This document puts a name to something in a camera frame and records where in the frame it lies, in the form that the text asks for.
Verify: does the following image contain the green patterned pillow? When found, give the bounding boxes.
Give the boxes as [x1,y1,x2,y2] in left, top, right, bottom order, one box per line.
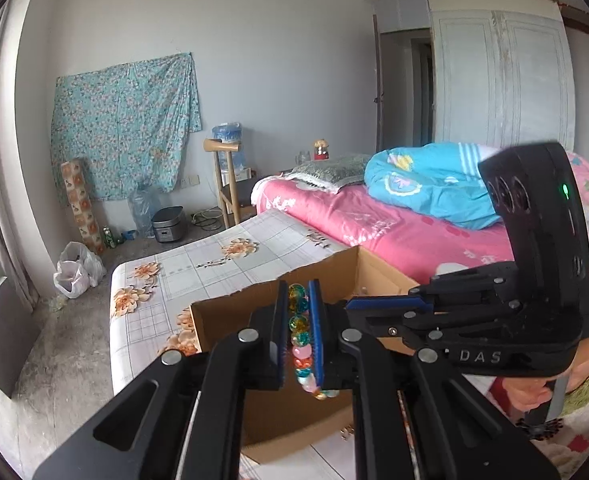
[282,154,373,193]

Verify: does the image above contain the clear empty water jug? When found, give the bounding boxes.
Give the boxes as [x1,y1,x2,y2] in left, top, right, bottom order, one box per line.
[128,180,162,238]

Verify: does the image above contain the cardboard box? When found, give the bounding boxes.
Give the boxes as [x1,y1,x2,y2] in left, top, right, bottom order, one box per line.
[189,245,445,465]

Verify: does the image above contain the grey rice cooker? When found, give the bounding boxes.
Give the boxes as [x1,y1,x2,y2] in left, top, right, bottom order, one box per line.
[152,205,189,243]

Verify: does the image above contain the person's right hand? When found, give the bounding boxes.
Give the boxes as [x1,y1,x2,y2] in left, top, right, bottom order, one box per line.
[505,332,589,413]

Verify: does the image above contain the blue quilt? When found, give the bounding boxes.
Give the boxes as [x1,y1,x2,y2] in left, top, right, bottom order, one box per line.
[363,142,505,231]

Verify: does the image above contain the black board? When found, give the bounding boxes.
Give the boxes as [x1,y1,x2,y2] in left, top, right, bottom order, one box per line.
[0,276,42,401]

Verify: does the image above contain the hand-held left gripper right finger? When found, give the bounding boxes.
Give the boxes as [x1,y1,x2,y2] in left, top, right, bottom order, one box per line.
[309,280,560,480]

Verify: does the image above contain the teal floral wall cloth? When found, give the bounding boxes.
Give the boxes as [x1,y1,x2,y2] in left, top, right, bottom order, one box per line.
[49,51,202,202]

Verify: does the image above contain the blue water jug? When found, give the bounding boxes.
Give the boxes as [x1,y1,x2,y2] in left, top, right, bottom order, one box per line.
[211,122,248,171]

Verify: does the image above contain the white plastic bag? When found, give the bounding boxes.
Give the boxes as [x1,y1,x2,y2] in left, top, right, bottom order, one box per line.
[54,241,108,300]

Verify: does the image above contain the multicolour beaded bracelet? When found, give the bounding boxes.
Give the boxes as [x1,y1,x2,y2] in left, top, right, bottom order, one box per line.
[287,282,341,401]

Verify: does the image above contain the cable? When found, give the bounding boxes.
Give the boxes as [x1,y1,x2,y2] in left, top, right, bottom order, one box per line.
[190,207,225,231]

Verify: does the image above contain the floral tablecloth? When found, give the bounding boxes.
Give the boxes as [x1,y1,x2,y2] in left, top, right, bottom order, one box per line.
[109,209,365,480]

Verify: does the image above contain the rolled floral mat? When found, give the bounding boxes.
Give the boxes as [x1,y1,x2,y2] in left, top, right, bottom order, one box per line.
[60,158,102,253]

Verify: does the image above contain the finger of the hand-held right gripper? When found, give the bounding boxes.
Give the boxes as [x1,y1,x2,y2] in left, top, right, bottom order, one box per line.
[347,306,514,354]
[345,264,523,314]

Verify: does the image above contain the wooden chair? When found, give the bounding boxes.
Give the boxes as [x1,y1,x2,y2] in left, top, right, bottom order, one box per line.
[203,138,260,228]

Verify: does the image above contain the grey curtain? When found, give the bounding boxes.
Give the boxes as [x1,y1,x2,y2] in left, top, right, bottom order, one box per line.
[0,0,40,311]

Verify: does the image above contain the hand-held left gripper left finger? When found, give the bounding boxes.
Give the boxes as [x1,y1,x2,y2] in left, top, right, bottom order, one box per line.
[33,280,289,480]

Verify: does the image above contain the brown wooden door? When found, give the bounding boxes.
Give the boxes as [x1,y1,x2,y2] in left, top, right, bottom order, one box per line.
[372,14,385,153]

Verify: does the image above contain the white wardrobe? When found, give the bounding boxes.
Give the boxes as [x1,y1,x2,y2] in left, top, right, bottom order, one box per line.
[427,0,578,153]

